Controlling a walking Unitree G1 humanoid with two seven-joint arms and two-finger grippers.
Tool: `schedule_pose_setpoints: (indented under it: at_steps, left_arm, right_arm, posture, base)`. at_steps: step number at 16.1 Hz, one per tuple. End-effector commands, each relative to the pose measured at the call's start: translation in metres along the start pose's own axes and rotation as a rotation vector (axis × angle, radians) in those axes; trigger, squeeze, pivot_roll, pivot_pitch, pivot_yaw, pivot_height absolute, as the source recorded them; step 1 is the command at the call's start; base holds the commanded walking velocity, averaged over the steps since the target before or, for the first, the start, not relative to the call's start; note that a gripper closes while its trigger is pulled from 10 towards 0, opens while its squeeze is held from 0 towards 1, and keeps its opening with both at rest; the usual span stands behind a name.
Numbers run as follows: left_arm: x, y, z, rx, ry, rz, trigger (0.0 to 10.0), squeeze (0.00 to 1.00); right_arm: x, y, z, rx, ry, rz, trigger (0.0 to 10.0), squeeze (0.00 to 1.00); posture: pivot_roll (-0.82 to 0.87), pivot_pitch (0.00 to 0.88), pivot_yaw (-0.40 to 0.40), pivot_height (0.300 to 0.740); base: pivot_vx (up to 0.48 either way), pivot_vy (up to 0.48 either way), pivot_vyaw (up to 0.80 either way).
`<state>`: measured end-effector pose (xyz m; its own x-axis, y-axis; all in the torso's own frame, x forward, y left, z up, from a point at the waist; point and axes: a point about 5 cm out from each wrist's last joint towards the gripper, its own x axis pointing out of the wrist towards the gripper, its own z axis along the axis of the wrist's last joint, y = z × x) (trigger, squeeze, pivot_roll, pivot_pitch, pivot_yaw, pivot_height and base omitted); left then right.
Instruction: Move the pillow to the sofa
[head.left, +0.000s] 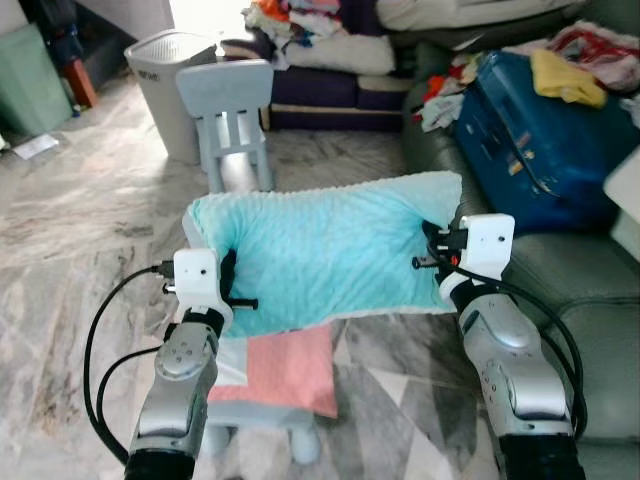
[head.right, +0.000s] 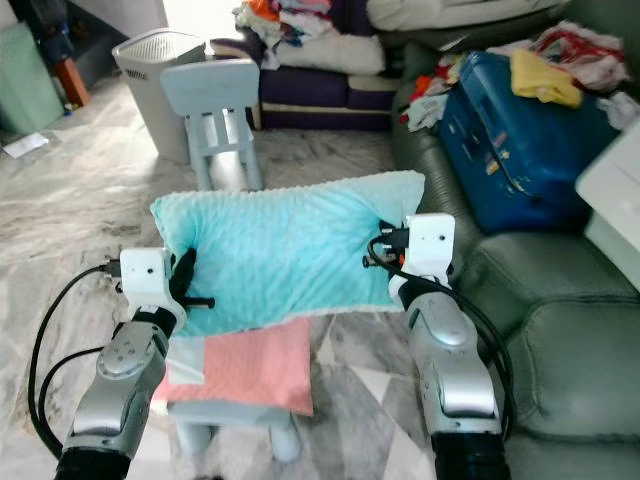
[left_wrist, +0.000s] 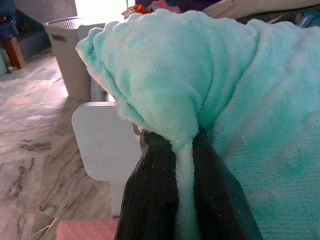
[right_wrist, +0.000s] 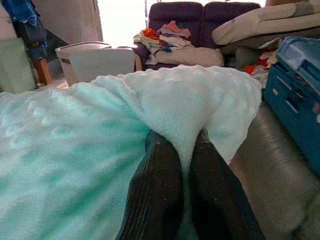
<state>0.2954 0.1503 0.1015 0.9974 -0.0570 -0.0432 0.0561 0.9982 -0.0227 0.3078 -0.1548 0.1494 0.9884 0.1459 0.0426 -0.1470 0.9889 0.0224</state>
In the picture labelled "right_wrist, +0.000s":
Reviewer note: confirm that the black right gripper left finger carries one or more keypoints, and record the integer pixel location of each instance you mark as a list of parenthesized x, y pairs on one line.
[(157, 190)]

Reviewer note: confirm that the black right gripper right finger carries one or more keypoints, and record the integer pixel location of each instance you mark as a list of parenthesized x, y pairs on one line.
[(217, 200)]

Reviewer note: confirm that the dark green leather sofa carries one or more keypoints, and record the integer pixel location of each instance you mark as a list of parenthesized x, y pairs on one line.
[(270, 175)]

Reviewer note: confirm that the cream white pillow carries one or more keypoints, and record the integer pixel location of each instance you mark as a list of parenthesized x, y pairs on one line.
[(190, 56)]

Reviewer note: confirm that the dark purple fabric sofa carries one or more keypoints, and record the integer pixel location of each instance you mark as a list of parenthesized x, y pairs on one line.
[(175, 12)]

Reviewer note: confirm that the blue hard shell suitcase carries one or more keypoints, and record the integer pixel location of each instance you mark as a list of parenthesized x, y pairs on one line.
[(295, 100)]

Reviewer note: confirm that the red orange crumpled clothes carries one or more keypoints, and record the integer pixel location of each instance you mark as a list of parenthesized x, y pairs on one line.
[(262, 61)]

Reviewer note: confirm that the colourful clothes pile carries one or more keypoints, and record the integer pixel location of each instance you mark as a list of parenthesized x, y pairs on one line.
[(170, 37)]

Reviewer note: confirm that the grey plastic laundry basket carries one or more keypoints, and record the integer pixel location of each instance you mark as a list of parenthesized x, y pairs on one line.
[(65, 62)]

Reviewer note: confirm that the brown wooden furniture leg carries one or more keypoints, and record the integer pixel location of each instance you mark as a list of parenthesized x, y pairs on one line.
[(43, 71)]

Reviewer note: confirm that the beige long cushion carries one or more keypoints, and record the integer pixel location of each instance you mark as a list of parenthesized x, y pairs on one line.
[(270, 22)]

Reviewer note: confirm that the pale green cabinet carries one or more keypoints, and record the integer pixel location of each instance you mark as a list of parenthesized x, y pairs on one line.
[(15, 65)]

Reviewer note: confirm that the blue hanging clothing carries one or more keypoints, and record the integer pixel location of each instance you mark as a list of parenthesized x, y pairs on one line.
[(27, 25)]

